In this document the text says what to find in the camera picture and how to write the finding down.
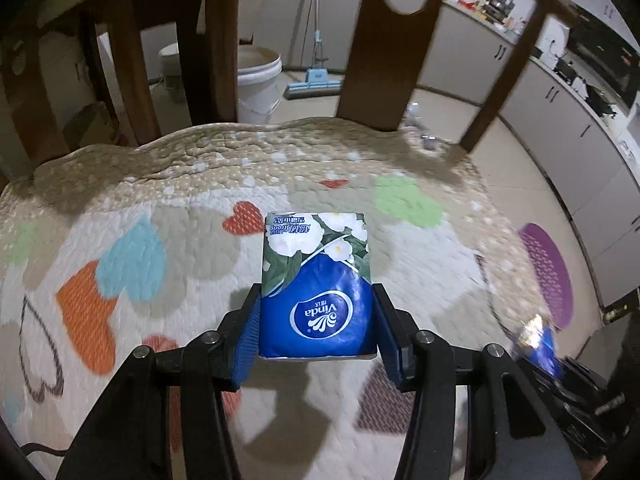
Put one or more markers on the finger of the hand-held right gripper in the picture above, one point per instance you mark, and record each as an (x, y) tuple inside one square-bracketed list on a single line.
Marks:
[(544, 355)]

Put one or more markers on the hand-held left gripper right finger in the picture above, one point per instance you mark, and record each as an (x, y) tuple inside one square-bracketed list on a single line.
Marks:
[(395, 350)]

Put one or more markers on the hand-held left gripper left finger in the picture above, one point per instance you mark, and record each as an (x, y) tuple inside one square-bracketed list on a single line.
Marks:
[(247, 345)]

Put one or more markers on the purple plastic basket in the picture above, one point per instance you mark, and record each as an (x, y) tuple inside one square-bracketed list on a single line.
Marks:
[(545, 275)]

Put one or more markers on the blue floral tissue pack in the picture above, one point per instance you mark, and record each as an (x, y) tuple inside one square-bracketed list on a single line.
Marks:
[(320, 280)]

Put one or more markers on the quilted patterned blanket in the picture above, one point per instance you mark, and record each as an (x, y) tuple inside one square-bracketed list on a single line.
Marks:
[(175, 170)]

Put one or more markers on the grey kitchen cabinets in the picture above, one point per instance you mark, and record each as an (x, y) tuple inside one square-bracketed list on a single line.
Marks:
[(550, 125)]

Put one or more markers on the white plastic bucket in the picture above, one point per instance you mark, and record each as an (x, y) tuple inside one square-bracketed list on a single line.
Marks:
[(257, 90)]

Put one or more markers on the blue flat mop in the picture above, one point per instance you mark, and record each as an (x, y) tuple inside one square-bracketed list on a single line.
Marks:
[(315, 82)]

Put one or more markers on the small white bin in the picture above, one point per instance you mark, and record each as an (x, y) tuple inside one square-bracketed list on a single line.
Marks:
[(172, 70)]

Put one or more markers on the black countertop appliance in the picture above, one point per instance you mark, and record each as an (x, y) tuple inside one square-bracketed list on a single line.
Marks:
[(567, 70)]

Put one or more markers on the wooden chair with holed slat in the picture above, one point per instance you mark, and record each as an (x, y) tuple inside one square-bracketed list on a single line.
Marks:
[(390, 60)]

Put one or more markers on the dark wooden chair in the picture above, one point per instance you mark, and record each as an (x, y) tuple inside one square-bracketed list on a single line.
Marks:
[(35, 125)]

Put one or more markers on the white rice cooker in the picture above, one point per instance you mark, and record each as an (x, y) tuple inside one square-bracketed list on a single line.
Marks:
[(555, 40)]

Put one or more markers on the row of countertop kitchenware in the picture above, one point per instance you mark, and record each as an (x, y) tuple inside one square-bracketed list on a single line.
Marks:
[(492, 5)]

